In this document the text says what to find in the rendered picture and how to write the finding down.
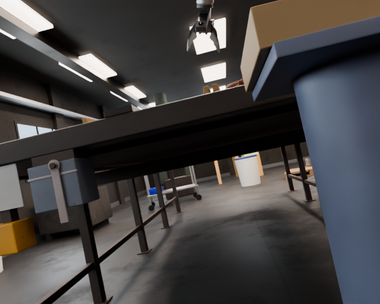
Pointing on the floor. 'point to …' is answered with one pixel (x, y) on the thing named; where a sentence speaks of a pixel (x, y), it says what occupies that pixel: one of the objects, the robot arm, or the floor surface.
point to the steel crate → (99, 209)
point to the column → (346, 142)
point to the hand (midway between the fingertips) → (202, 52)
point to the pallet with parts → (305, 169)
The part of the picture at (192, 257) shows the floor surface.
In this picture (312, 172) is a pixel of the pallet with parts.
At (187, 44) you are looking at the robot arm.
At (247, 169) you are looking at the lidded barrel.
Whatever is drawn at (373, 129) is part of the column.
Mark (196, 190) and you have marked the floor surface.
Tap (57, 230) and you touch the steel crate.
